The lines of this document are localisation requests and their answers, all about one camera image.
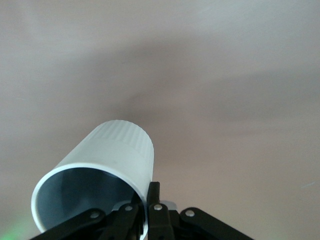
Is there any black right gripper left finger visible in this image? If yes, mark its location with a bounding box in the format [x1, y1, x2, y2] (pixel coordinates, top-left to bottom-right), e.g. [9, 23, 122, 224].
[29, 202, 145, 240]

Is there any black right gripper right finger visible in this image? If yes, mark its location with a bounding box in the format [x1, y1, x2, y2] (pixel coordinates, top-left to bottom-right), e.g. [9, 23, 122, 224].
[146, 181, 254, 240]

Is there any white mug with handle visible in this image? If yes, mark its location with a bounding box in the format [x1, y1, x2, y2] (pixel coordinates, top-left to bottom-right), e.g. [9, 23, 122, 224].
[30, 119, 155, 237]

